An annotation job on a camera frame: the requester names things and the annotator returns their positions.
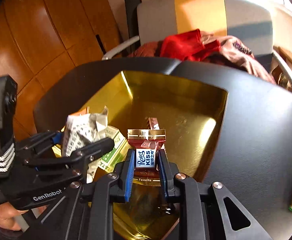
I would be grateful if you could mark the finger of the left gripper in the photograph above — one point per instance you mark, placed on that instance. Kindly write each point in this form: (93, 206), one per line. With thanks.
(39, 143)
(84, 155)

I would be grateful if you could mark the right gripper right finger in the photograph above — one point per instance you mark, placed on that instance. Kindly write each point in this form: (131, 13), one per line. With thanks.
(206, 211)

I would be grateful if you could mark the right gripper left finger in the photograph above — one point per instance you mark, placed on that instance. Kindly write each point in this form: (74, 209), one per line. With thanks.
(85, 211)

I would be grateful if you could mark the green white carton box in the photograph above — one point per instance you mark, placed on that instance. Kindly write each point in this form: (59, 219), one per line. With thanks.
(108, 161)

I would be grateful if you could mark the silver orange snack bag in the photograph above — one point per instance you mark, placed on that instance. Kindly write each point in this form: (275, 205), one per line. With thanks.
(83, 128)

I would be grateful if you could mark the red chocolate wrapper packet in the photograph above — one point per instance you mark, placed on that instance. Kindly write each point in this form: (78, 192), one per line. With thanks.
(146, 143)

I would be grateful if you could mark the brown brick-built stick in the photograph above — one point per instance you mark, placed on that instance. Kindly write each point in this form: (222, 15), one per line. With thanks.
(152, 123)

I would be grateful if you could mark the person left hand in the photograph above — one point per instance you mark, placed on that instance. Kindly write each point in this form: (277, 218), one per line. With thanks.
(7, 217)

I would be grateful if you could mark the red gold gift box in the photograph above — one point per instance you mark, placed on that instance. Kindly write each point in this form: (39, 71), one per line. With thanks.
(190, 111)

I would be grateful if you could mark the pink cloth on chair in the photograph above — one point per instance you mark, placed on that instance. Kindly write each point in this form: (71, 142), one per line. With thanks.
(233, 53)

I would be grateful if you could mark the red bag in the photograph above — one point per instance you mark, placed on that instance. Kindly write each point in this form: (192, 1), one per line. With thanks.
(188, 47)

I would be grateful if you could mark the grey yellow armchair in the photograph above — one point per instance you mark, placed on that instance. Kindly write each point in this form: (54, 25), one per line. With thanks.
(154, 20)

